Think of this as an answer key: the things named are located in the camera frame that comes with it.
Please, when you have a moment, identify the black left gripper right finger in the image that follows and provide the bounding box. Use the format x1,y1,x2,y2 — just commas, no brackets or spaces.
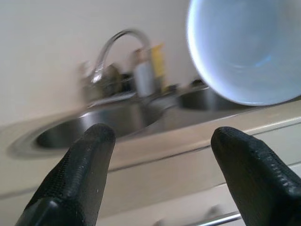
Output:
210,126,301,226

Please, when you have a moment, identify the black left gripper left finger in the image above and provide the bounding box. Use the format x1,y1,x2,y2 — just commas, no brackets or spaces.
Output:
14,123,116,226

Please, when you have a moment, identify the white floral plate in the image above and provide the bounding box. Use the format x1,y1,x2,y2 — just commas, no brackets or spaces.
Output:
187,0,301,106

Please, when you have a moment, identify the beige kitchen cabinet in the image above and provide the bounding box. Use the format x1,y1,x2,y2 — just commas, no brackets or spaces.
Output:
0,98,301,226

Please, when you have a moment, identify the stainless steel double sink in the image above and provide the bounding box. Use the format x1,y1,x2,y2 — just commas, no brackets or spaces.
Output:
9,86,261,160

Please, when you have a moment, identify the black sink plug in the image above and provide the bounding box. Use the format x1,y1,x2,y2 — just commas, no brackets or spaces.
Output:
190,79,209,87

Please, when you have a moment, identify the white plastic bottle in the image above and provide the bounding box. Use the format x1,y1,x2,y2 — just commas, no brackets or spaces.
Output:
134,49,156,97

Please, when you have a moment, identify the yellow detergent bottle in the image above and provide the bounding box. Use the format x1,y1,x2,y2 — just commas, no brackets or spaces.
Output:
150,42,166,78

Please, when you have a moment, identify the steel faucet with flexible head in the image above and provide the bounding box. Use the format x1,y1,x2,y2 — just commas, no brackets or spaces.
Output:
81,28,152,99

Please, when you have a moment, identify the steel cabinet bar handle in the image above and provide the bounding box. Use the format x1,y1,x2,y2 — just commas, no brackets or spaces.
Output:
155,207,243,226

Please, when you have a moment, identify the wire sink caddy rack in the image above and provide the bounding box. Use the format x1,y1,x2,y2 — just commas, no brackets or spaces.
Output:
81,62,137,99

